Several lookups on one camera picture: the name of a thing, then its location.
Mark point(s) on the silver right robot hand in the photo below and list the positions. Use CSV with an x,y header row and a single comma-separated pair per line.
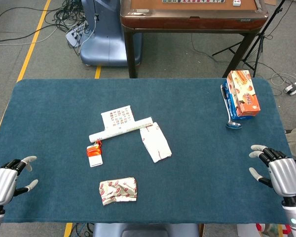
x,y
284,175

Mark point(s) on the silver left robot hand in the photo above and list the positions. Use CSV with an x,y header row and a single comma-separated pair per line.
x,y
2,182

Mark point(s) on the silver foil snack packet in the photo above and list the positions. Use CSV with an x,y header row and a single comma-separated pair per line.
x,y
118,191

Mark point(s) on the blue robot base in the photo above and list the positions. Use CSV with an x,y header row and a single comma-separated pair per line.
x,y
106,44

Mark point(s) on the white paper packet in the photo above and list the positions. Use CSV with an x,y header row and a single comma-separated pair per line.
x,y
155,143

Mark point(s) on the red and white clutter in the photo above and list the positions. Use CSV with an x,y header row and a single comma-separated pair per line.
x,y
269,230

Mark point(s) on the orange biscuit box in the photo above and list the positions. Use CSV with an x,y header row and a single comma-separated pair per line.
x,y
246,98

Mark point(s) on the blue felt table cover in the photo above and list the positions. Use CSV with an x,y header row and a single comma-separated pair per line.
x,y
199,153

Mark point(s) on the white power strip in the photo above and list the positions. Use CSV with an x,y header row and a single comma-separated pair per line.
x,y
294,87

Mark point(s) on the blue snack box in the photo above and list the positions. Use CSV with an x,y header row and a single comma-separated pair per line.
x,y
230,103

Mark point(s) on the white card with orange wrap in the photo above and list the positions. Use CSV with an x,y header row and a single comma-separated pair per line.
x,y
95,156

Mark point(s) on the long white rolled tube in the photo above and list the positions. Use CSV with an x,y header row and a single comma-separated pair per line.
x,y
118,130

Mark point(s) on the white sheet with printed squares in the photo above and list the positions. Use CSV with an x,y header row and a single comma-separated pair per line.
x,y
118,117

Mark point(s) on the black tripod stand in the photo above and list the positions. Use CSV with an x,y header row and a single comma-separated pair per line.
x,y
261,37

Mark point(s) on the blue grey robot chassis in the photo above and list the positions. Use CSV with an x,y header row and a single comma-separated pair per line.
x,y
145,230

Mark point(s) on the grey power strip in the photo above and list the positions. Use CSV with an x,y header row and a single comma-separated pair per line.
x,y
75,35

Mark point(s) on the single white mahjong tile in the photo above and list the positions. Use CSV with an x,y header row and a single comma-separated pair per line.
x,y
236,2

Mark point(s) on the brown mahjong table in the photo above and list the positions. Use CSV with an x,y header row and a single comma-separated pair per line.
x,y
192,21

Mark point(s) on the row of mahjong tiles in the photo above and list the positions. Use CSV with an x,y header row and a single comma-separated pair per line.
x,y
192,1

